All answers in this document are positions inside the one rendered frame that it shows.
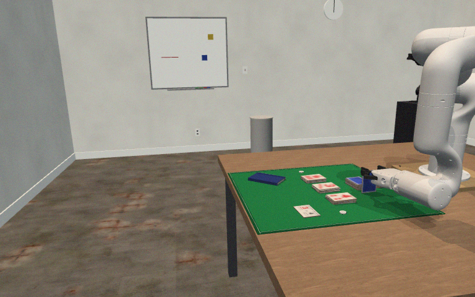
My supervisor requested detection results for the blue notebook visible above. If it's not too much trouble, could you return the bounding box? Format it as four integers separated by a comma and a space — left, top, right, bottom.
248, 172, 286, 186

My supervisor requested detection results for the green card cloth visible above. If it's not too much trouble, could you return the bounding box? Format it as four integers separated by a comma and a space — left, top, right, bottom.
231, 165, 438, 231

